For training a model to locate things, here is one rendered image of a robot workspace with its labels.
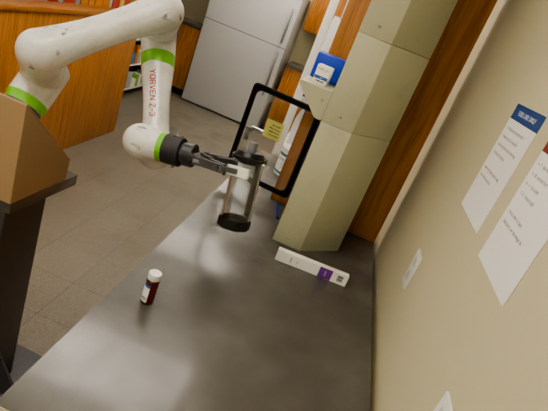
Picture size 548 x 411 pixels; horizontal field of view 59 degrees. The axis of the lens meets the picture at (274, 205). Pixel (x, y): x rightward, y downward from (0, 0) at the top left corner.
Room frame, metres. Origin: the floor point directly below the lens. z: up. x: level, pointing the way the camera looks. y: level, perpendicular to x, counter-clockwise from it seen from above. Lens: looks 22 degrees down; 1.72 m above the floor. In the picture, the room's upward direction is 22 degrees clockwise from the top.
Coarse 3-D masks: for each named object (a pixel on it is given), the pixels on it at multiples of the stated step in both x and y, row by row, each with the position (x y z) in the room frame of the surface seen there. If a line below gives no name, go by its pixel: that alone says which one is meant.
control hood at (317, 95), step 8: (304, 80) 1.64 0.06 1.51; (304, 88) 1.62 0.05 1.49; (312, 88) 1.62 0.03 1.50; (320, 88) 1.62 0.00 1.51; (328, 88) 1.67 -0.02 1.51; (312, 96) 1.62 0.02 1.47; (320, 96) 1.62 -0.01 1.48; (328, 96) 1.62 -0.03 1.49; (312, 104) 1.62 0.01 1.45; (320, 104) 1.62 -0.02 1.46; (312, 112) 1.62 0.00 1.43; (320, 112) 1.62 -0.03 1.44
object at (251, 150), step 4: (248, 144) 1.39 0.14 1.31; (252, 144) 1.38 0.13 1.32; (256, 144) 1.39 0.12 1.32; (240, 148) 1.39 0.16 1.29; (244, 148) 1.41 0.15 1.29; (248, 148) 1.38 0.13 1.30; (252, 148) 1.38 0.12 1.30; (256, 148) 1.39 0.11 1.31; (236, 152) 1.37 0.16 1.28; (240, 152) 1.36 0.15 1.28; (244, 152) 1.36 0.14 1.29; (248, 152) 1.36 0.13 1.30; (252, 152) 1.37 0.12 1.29; (256, 152) 1.40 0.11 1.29; (244, 156) 1.35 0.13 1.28; (248, 156) 1.35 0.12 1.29; (252, 156) 1.35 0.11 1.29; (256, 156) 1.36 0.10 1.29; (260, 156) 1.37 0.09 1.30; (260, 160) 1.36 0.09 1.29
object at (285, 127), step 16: (256, 96) 1.98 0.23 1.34; (272, 96) 1.96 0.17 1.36; (256, 112) 1.97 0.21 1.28; (272, 112) 1.96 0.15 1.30; (288, 112) 1.95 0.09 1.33; (304, 112) 1.94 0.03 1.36; (256, 128) 1.97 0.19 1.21; (272, 128) 1.96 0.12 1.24; (288, 128) 1.95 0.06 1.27; (304, 128) 1.93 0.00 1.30; (240, 144) 1.98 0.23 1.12; (272, 144) 1.95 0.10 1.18; (288, 144) 1.94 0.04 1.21; (272, 160) 1.95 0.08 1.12; (288, 160) 1.94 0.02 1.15; (272, 176) 1.94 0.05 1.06; (288, 176) 1.93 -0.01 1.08
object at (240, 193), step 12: (240, 156) 1.34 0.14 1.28; (252, 168) 1.35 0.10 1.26; (228, 180) 1.37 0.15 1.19; (240, 180) 1.34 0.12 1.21; (252, 180) 1.35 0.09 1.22; (228, 192) 1.34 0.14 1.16; (240, 192) 1.33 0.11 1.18; (252, 192) 1.35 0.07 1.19; (228, 204) 1.33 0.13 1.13; (240, 204) 1.33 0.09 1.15; (252, 204) 1.36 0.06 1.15; (228, 216) 1.32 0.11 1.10; (240, 216) 1.32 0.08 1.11
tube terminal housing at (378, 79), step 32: (352, 64) 1.62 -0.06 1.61; (384, 64) 1.62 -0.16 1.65; (416, 64) 1.71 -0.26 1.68; (352, 96) 1.61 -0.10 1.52; (384, 96) 1.66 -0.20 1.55; (320, 128) 1.62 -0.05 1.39; (352, 128) 1.61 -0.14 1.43; (384, 128) 1.70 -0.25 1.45; (320, 160) 1.61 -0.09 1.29; (352, 160) 1.65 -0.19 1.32; (320, 192) 1.61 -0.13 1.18; (352, 192) 1.70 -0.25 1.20; (288, 224) 1.62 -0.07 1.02; (320, 224) 1.64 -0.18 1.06
